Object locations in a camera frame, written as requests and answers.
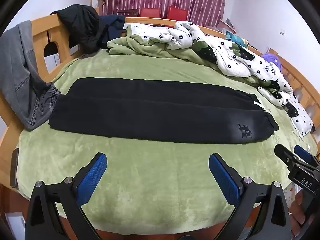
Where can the navy garment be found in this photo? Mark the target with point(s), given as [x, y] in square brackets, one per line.
[112, 26]

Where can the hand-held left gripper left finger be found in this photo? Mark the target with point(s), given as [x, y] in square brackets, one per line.
[92, 177]

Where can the star print sheet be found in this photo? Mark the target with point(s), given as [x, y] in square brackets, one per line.
[290, 195]

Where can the person's right hand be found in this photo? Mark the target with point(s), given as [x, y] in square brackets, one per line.
[298, 202]

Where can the wooden bed frame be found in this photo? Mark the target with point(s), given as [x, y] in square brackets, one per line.
[53, 33]

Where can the white floral quilt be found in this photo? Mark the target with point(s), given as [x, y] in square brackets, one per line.
[225, 52]

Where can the green fleece bed sheet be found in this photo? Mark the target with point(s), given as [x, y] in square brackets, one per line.
[150, 175]

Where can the black pants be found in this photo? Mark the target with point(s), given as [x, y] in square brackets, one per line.
[155, 115]

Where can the purple plush item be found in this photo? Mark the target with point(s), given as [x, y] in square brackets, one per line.
[271, 58]

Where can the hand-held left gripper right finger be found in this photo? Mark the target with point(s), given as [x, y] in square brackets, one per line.
[225, 180]

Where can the red chair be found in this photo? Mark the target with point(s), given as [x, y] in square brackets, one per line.
[150, 13]
[177, 13]

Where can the grey jeans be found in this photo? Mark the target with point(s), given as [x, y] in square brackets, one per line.
[20, 75]

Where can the black jacket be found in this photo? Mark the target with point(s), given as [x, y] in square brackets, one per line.
[80, 27]

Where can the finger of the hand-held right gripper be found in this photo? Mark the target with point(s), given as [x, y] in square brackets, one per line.
[303, 153]
[285, 155]

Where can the dark wooden table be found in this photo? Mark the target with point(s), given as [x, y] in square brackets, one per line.
[127, 12]

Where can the teal patterned pillow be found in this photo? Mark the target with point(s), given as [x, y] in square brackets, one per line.
[236, 38]

